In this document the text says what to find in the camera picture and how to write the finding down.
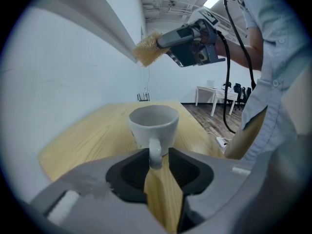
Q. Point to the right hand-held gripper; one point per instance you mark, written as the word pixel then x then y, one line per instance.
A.
pixel 207 43

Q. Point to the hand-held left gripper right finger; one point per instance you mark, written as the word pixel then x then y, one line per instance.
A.
pixel 219 191

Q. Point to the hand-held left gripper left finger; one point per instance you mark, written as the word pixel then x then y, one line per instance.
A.
pixel 97 199

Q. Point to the tan fluffy sponge brush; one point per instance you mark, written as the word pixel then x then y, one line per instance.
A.
pixel 147 49

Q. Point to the white ceramic mug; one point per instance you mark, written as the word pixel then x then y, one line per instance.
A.
pixel 153 128

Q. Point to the person's right forearm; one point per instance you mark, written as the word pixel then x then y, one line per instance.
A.
pixel 241 55

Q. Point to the white ceiling pipes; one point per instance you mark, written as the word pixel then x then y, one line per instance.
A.
pixel 170 6

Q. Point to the white power strip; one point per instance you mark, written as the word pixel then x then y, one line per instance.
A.
pixel 220 142

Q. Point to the white table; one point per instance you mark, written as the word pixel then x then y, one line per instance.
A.
pixel 204 94

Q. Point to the white ceiling air vent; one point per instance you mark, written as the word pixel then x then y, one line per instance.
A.
pixel 231 30

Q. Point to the person's khaki trousers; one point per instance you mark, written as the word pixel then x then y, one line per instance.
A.
pixel 243 140

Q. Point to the black router with antennas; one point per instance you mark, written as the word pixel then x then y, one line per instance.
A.
pixel 143 97

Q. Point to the black office chair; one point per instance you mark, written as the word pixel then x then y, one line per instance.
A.
pixel 247 93
pixel 237 90
pixel 228 84

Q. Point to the person's light blue shirt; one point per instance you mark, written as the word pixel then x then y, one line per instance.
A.
pixel 268 57

